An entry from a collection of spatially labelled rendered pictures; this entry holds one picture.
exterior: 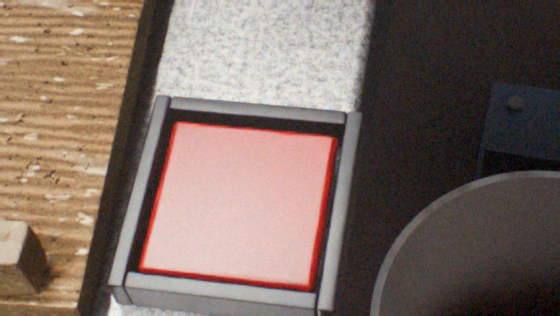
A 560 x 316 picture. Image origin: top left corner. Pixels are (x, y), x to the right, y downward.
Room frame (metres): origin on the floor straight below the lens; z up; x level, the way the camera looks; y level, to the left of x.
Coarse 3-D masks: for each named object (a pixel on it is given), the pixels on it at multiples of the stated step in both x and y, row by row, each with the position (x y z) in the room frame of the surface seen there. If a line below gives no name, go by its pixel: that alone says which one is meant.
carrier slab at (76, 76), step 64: (0, 0) 0.28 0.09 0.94; (64, 0) 0.28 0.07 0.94; (128, 0) 0.27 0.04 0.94; (0, 64) 0.25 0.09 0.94; (64, 64) 0.25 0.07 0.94; (128, 64) 0.24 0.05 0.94; (0, 128) 0.23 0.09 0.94; (64, 128) 0.22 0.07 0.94; (128, 128) 0.22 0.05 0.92; (0, 192) 0.20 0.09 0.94; (64, 192) 0.19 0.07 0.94; (64, 256) 0.17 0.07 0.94
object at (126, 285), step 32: (160, 96) 0.23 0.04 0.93; (160, 128) 0.22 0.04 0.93; (288, 128) 0.21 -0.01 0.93; (320, 128) 0.21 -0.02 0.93; (352, 128) 0.20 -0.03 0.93; (160, 160) 0.21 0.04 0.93; (352, 160) 0.19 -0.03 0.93; (352, 192) 0.18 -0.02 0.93; (128, 224) 0.18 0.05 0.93; (128, 256) 0.17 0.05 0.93; (128, 288) 0.16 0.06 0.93; (160, 288) 0.15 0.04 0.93; (192, 288) 0.15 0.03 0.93; (224, 288) 0.15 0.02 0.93; (256, 288) 0.15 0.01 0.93; (320, 288) 0.14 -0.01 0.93
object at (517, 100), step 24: (504, 96) 0.77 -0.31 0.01; (528, 96) 0.77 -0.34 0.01; (552, 96) 0.76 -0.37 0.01; (504, 120) 0.74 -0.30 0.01; (528, 120) 0.73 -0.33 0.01; (552, 120) 0.72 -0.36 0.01; (480, 144) 0.71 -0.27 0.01; (504, 144) 0.70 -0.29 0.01; (528, 144) 0.70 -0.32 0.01; (552, 144) 0.69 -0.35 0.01; (480, 168) 0.67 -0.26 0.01; (504, 168) 0.61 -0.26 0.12; (528, 168) 0.60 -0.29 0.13; (552, 168) 0.59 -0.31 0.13
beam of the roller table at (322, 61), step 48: (192, 0) 0.28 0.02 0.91; (240, 0) 0.28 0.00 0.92; (288, 0) 0.28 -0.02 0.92; (336, 0) 0.27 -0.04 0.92; (384, 0) 0.29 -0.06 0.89; (192, 48) 0.26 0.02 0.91; (240, 48) 0.26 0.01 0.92; (288, 48) 0.25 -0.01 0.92; (336, 48) 0.25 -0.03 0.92; (144, 96) 0.24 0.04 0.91; (192, 96) 0.24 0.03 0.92; (240, 96) 0.23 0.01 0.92; (288, 96) 0.23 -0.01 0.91; (336, 96) 0.23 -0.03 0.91; (96, 288) 0.17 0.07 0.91
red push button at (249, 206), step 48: (192, 144) 0.21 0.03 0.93; (240, 144) 0.21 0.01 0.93; (288, 144) 0.20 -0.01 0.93; (336, 144) 0.20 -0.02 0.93; (192, 192) 0.19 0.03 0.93; (240, 192) 0.19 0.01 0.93; (288, 192) 0.18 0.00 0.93; (192, 240) 0.17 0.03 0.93; (240, 240) 0.17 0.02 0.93; (288, 240) 0.16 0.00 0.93; (288, 288) 0.15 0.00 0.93
